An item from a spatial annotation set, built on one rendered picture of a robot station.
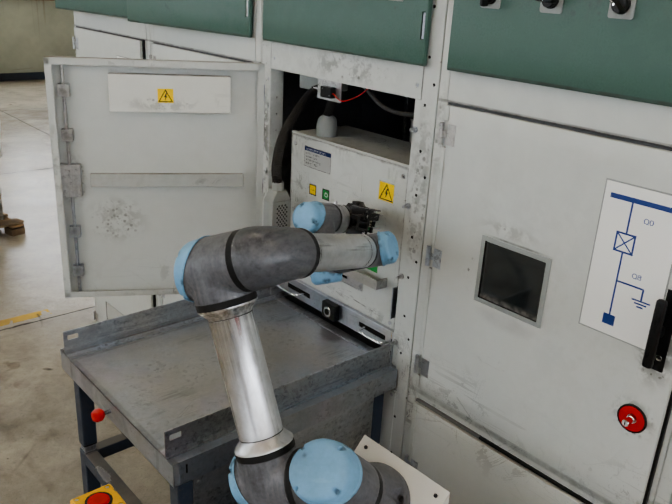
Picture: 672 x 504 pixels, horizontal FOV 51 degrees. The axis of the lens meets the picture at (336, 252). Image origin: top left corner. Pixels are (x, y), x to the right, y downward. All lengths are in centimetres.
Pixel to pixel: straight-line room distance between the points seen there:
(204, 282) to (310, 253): 20
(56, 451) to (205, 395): 142
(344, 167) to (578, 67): 80
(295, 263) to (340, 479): 38
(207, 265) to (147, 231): 106
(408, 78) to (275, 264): 69
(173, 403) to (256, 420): 49
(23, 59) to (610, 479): 1228
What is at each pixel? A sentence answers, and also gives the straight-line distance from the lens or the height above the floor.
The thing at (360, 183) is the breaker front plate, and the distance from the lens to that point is 197.
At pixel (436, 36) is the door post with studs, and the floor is 172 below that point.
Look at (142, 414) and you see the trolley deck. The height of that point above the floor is 85.
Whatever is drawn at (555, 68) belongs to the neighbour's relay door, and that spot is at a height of 169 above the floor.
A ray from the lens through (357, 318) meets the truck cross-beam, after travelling 208.
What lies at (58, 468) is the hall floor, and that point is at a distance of 308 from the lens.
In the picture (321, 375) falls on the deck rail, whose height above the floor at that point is 90.
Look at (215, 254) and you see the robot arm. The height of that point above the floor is 136.
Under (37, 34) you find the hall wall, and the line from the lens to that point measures 1322.
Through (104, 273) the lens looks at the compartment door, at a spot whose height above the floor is 91.
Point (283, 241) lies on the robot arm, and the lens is 125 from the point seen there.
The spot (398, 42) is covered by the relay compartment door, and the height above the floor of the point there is 169.
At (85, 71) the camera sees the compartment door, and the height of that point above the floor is 154.
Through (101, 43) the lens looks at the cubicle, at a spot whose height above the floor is 153.
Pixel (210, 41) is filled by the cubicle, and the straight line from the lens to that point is 244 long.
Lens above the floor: 182
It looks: 21 degrees down
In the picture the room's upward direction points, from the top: 3 degrees clockwise
